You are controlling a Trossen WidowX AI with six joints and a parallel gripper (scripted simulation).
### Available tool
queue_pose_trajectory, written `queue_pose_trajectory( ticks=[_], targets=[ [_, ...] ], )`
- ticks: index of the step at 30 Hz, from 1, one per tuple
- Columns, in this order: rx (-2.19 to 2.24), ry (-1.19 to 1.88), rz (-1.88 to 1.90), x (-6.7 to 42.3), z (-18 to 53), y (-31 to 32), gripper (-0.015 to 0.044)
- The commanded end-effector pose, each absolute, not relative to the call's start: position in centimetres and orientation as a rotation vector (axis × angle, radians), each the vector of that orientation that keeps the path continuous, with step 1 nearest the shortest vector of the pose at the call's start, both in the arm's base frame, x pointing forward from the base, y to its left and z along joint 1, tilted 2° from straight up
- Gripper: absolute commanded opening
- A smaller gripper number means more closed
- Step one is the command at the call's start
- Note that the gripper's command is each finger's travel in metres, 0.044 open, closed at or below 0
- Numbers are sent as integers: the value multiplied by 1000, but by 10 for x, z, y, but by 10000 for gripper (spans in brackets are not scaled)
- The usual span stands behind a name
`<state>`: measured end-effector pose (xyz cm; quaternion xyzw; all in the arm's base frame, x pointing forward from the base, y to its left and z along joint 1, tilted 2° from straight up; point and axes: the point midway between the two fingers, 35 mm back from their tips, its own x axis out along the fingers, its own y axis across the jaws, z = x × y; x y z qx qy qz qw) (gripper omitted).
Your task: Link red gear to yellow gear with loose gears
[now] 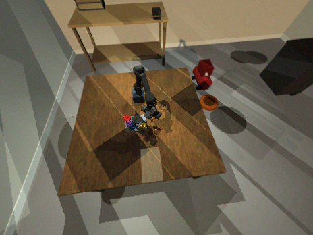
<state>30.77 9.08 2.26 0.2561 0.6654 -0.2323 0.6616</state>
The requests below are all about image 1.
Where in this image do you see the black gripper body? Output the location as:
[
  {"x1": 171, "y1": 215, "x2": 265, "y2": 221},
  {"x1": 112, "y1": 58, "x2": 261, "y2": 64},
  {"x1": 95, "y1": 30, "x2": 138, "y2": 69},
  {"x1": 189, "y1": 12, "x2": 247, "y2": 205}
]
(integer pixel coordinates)
[{"x1": 141, "y1": 105, "x2": 162, "y2": 119}]

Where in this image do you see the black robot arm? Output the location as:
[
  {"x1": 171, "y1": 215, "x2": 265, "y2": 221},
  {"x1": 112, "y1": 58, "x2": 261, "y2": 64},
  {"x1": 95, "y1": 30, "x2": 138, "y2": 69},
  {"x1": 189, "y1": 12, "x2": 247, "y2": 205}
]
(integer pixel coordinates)
[{"x1": 133, "y1": 65, "x2": 159, "y2": 119}]

